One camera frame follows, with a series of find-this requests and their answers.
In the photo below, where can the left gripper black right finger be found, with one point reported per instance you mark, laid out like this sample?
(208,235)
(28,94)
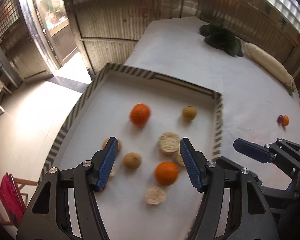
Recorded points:
(249,215)

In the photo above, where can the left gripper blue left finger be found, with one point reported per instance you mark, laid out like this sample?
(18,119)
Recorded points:
(47,215)

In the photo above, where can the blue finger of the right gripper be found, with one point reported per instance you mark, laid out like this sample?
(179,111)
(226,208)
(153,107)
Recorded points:
(228,164)
(253,151)

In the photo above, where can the orange mandarin with stem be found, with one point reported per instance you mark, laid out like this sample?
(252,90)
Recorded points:
(166,173)

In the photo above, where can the round beige sugarcane chunk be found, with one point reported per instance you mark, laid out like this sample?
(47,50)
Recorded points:
(168,143)

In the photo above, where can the tan longan with stem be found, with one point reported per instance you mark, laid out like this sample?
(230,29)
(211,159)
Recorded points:
(189,113)

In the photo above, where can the large orange mandarin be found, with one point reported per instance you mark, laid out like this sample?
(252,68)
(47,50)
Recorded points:
(140,114)

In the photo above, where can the dark red jujube right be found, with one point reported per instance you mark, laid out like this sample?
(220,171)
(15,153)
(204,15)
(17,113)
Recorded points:
(279,119)

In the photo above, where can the red cloth chair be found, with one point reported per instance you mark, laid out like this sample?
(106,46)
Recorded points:
(13,200)

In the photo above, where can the orange mandarin far right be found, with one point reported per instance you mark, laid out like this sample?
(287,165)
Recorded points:
(285,120)

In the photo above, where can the striped cardboard tray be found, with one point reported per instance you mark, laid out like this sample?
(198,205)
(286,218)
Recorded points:
(103,111)

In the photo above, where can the long white radish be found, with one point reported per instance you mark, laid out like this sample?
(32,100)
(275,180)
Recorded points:
(271,65)

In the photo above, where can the tan longan right group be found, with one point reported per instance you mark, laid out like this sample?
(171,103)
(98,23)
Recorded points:
(132,160)

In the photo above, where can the dark green leafy vegetable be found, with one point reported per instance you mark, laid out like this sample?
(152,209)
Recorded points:
(221,38)

